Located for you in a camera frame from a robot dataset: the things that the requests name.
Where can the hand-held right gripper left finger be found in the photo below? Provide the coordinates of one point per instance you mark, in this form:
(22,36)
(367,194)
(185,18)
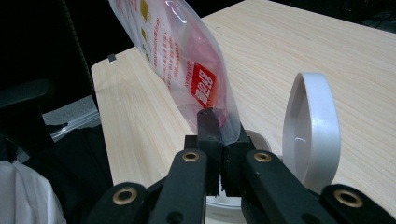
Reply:
(193,174)

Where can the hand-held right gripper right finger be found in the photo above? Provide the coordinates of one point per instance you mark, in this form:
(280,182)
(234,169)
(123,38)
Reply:
(264,180)

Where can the clear jar with white lid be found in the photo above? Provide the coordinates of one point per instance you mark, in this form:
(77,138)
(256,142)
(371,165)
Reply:
(311,124)

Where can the clear red printed plastic pouch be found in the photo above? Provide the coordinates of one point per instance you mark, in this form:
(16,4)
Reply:
(180,56)

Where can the dark cloth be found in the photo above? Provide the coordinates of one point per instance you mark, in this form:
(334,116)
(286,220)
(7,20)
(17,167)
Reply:
(77,174)

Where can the grey tape piece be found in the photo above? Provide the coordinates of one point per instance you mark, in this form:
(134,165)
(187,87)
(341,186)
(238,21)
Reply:
(111,57)

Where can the white cloth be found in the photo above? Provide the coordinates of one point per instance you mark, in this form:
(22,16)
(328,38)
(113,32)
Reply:
(21,196)

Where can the aluminium floor rail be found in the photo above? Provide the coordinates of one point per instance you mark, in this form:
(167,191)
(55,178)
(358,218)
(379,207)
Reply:
(74,123)

